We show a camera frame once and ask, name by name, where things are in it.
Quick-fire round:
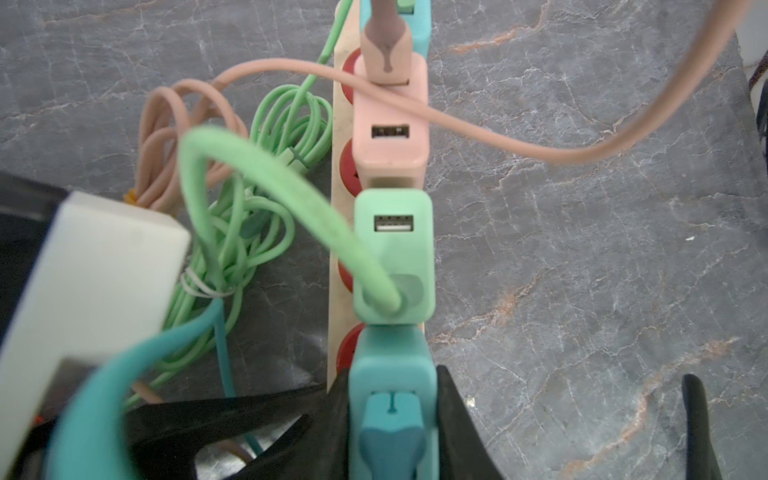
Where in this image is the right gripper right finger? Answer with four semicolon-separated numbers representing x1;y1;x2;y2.
437;365;503;480

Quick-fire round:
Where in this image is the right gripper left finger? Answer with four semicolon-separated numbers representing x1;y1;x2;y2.
122;370;349;479

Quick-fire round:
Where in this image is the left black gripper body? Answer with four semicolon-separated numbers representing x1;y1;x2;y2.
1;173;69;335

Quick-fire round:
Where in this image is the teal cable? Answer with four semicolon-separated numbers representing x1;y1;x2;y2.
44;296;265;480

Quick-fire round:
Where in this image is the teal charger end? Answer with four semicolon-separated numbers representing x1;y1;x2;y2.
348;325;440;479
396;0;432;59

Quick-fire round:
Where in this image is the beige power strip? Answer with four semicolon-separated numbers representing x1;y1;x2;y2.
326;0;428;391

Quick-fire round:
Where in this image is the light green charger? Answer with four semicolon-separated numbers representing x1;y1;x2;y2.
353;188;436;325

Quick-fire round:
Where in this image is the pink charger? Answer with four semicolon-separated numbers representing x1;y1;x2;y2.
351;89;430;189

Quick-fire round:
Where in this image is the pink cable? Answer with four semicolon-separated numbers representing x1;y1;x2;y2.
124;0;754;214

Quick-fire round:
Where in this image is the light green cable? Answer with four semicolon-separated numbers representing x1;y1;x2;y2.
122;0;404;409

